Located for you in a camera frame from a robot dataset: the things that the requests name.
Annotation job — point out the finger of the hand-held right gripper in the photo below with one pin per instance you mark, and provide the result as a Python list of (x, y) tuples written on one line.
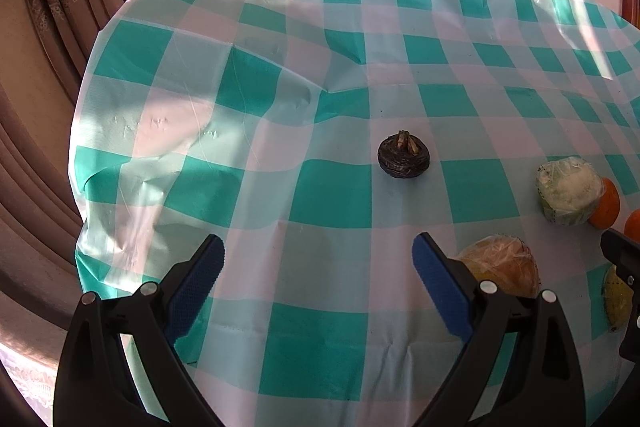
[(622, 257)]

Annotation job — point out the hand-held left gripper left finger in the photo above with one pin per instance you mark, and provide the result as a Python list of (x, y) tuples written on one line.
[(197, 289)]

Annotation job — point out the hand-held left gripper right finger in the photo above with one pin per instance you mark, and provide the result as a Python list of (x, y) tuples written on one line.
[(442, 287)]

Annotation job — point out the large green pear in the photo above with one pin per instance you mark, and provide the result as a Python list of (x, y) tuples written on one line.
[(615, 307)]

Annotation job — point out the dark water chestnut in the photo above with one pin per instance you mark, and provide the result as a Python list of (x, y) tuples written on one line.
[(402, 162)]

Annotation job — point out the orange mandarin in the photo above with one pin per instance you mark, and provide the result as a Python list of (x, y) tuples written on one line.
[(634, 227), (607, 207)]

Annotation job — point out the wrapped yellow-green pear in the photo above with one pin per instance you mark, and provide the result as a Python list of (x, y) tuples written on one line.
[(505, 264)]

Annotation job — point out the wrapped green fruit half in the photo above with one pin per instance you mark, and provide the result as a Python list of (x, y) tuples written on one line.
[(567, 192)]

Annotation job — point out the teal white checked tablecloth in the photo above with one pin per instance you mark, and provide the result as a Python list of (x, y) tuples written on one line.
[(300, 207)]

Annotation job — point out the white lace cloth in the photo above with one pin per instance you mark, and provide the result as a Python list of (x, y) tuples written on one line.
[(25, 377)]

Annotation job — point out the brown patterned curtain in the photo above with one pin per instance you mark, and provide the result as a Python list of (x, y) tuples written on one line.
[(50, 32)]

